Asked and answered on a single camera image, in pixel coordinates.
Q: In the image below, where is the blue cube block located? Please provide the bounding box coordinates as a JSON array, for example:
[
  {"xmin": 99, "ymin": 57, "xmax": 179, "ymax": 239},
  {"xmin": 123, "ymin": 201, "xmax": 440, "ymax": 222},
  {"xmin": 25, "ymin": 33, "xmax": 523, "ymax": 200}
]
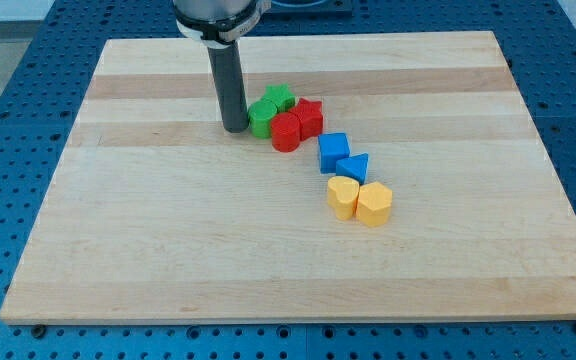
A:
[{"xmin": 317, "ymin": 132, "xmax": 350, "ymax": 174}]

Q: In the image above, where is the red cylinder block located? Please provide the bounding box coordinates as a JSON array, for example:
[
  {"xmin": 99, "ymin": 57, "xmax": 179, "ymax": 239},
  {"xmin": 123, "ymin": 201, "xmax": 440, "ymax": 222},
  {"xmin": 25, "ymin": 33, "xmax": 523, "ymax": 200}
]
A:
[{"xmin": 270, "ymin": 112, "xmax": 301, "ymax": 152}]

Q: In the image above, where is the yellow heart block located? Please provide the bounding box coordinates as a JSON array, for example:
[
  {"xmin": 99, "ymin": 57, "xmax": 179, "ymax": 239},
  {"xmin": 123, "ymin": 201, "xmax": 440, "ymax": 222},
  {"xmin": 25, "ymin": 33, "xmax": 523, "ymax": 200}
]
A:
[{"xmin": 327, "ymin": 176, "xmax": 360, "ymax": 220}]

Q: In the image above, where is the blue triangle block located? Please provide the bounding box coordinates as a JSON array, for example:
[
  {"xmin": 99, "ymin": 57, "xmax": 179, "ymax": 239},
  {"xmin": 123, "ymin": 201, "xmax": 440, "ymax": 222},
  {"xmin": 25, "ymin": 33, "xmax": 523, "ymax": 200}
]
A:
[{"xmin": 335, "ymin": 153, "xmax": 369, "ymax": 185}]

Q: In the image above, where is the red star block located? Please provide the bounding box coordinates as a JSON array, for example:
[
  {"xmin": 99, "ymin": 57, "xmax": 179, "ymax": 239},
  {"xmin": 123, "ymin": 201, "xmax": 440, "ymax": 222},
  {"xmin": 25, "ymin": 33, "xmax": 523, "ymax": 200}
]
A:
[{"xmin": 289, "ymin": 98, "xmax": 324, "ymax": 141}]

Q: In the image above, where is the green cylinder block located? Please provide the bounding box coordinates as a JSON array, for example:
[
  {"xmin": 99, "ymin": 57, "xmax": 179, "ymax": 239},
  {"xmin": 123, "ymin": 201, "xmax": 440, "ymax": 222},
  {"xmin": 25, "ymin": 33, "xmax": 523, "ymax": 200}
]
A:
[{"xmin": 248, "ymin": 99, "xmax": 278, "ymax": 139}]

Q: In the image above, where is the green star block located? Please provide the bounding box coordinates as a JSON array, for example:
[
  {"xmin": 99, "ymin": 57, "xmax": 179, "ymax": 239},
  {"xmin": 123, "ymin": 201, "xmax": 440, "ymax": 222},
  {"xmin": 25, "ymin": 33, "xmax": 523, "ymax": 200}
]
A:
[{"xmin": 262, "ymin": 84, "xmax": 296, "ymax": 112}]

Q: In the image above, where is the yellow pentagon block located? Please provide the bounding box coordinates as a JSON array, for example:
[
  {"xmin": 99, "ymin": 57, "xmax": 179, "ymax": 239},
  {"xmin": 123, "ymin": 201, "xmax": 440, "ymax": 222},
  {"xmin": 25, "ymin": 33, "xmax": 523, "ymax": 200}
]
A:
[{"xmin": 355, "ymin": 182, "xmax": 393, "ymax": 227}]

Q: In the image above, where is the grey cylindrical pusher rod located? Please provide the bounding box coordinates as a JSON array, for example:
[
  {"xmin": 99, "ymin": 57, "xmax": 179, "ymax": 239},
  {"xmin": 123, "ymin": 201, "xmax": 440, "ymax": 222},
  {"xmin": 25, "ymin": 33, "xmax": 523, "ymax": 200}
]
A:
[{"xmin": 208, "ymin": 42, "xmax": 249, "ymax": 133}]

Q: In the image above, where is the wooden board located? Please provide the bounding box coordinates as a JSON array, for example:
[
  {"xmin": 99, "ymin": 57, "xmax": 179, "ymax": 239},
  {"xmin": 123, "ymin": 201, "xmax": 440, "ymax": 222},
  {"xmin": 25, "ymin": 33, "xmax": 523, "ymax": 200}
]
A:
[{"xmin": 0, "ymin": 31, "xmax": 576, "ymax": 325}]

